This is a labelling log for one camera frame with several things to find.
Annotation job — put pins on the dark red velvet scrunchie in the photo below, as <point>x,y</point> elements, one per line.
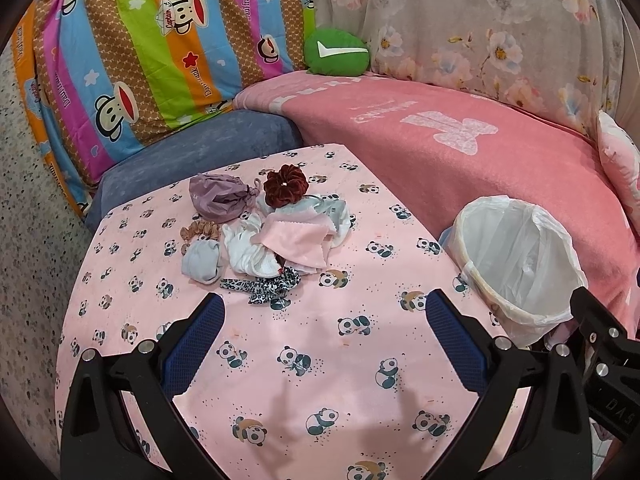
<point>286,186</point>

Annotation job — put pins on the pink bed blanket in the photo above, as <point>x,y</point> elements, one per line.
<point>438,149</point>

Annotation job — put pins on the colourful monkey print quilt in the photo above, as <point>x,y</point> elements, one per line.
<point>103,79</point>

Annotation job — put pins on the light blue drawstring bag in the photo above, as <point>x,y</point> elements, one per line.
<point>331,206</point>

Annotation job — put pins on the white cloth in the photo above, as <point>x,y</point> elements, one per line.
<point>246,256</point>

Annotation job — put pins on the light blue small sock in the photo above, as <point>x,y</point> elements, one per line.
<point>201,262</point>

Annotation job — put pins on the grey floral sheet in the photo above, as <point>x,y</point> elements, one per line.
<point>561,60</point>

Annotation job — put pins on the pink patterned pillow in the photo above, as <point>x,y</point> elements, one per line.
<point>619,158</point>

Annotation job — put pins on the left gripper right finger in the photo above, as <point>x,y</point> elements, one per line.
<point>552,439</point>

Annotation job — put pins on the white-lined trash bin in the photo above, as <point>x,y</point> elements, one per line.
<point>520,260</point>

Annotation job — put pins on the purple drawstring pouch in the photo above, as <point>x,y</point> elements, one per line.
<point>221,198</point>

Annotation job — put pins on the beige spotted scrunchie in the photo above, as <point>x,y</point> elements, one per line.
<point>198,230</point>

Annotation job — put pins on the blue velvet cushion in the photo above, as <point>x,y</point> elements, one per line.
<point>217,142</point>

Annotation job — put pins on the green checkmark cushion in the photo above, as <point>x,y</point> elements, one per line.
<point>333,52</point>

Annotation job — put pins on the pink panda print cloth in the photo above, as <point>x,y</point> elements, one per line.
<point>344,380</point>

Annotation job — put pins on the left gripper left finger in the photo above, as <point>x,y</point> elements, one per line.
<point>98,438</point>

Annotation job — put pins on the pink fabric piece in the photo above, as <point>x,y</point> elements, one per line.
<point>305,242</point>

